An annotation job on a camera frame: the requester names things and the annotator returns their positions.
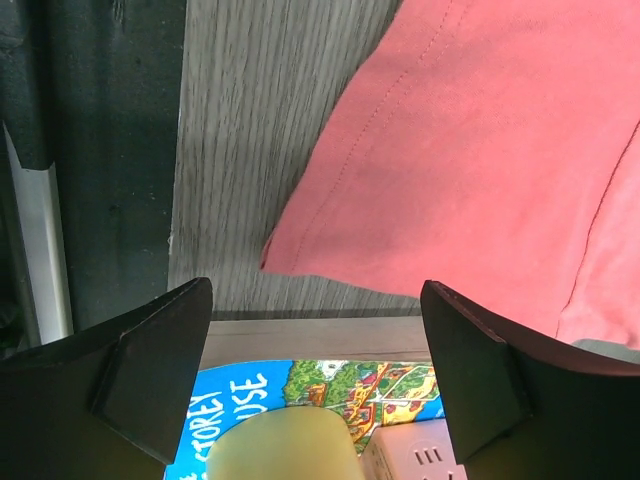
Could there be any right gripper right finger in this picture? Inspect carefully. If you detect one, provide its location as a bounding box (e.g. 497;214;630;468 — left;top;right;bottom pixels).
421;281;639;479

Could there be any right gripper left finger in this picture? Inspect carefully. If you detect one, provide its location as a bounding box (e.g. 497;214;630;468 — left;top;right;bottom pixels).
1;278;212;479

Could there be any red t shirt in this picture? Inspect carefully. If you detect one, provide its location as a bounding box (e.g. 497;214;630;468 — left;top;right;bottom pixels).
261;1;639;348

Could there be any pink power adapter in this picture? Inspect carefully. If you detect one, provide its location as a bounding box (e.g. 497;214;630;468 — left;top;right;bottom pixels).
360;419;467;480

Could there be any blue illustrated book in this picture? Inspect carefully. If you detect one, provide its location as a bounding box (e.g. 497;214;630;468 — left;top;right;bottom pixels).
164;360;444;479

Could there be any yellow cup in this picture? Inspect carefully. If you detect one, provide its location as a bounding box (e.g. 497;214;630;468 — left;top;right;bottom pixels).
207;406;364;480

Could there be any aluminium frame rail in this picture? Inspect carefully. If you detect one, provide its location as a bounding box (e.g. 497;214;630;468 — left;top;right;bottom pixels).
4;132;73;344

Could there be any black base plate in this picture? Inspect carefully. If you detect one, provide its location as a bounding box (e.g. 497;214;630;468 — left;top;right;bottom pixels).
1;1;186;346

